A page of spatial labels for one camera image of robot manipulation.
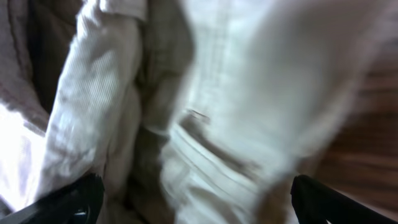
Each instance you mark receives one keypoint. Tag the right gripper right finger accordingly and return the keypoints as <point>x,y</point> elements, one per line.
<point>315,203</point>

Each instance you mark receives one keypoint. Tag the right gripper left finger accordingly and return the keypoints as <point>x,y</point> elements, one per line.
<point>77,203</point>

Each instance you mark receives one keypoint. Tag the beige khaki shorts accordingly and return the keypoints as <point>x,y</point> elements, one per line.
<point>190,111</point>

